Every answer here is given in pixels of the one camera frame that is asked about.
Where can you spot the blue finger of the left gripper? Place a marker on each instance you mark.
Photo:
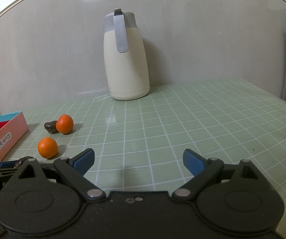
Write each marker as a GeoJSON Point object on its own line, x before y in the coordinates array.
{"type": "Point", "coordinates": [14, 163]}

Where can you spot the orange mandarin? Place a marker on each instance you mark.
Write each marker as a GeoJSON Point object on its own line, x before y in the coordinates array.
{"type": "Point", "coordinates": [64, 124]}
{"type": "Point", "coordinates": [47, 147]}

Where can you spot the cream thermos jug grey lid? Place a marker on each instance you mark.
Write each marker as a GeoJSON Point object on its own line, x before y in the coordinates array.
{"type": "Point", "coordinates": [124, 57]}

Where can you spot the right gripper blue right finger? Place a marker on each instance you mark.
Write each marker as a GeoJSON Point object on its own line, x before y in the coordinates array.
{"type": "Point", "coordinates": [205, 172]}

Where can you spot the dark chestnut at back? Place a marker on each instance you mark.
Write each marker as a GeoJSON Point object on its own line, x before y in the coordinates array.
{"type": "Point", "coordinates": [51, 127]}

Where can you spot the colourful cardboard box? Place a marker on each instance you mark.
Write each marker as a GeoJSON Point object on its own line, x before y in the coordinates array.
{"type": "Point", "coordinates": [12, 127]}

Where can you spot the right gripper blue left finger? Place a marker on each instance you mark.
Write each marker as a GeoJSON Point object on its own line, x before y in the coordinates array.
{"type": "Point", "coordinates": [72, 172]}

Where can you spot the green grid table mat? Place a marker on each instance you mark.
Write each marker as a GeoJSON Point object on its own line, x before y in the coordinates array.
{"type": "Point", "coordinates": [139, 144]}

